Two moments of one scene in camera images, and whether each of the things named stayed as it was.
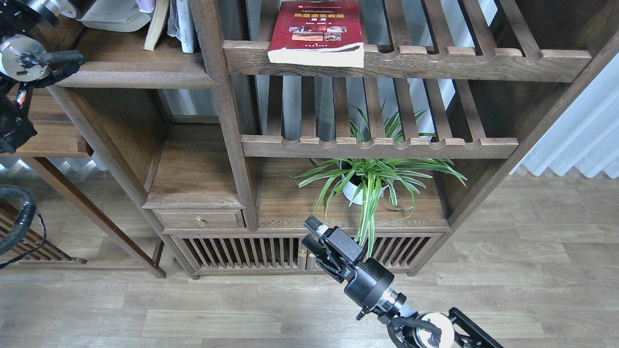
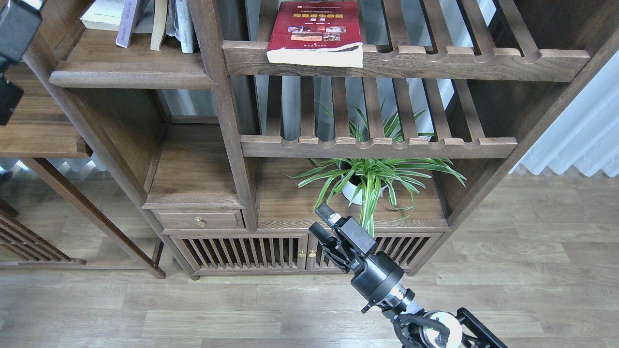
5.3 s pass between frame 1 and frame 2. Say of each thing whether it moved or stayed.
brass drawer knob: stayed
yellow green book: stayed
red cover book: stayed
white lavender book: moved
